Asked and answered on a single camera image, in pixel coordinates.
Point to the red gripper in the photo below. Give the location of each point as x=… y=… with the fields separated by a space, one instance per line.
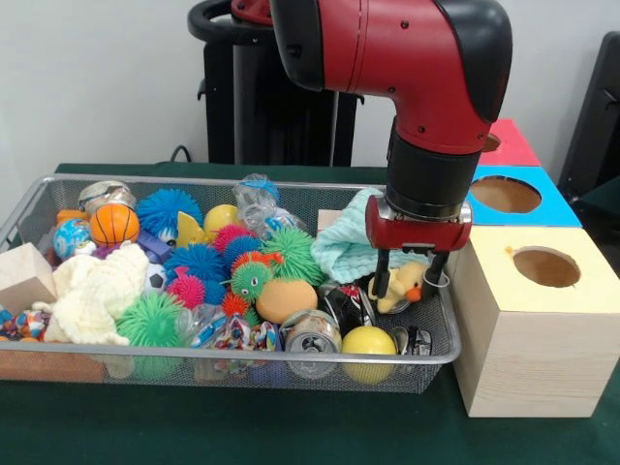
x=417 y=235

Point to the yellow rubber duck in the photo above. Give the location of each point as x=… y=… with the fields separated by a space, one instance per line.
x=407 y=283

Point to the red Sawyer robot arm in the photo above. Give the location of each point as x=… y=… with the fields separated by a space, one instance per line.
x=407 y=58

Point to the clear mesh bin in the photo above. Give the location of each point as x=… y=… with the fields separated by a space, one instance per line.
x=438 y=373

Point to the wooden box with three holes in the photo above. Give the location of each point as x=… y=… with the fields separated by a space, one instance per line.
x=523 y=339

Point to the mint green cloth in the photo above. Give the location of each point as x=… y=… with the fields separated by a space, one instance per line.
x=344 y=247

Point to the yellow ball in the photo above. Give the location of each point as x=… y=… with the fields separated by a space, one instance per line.
x=369 y=346

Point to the silver soda can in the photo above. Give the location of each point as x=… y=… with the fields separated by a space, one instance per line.
x=312 y=339

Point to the orange foam disc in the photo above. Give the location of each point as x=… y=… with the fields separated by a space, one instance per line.
x=286 y=300

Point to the dark green table cloth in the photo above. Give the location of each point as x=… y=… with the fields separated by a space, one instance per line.
x=291 y=426

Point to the blue spiky ball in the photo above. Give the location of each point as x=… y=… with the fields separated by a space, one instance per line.
x=167 y=208

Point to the green spiky ball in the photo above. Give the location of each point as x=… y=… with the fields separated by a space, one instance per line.
x=150 y=322

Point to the orange toy basketball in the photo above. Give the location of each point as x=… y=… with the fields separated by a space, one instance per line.
x=114 y=225

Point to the cream knitted cloth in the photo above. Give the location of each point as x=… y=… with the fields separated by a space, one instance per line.
x=92 y=291

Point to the plain wooden block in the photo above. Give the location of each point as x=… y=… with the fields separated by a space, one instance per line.
x=24 y=276

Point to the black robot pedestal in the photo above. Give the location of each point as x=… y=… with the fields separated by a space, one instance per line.
x=252 y=116

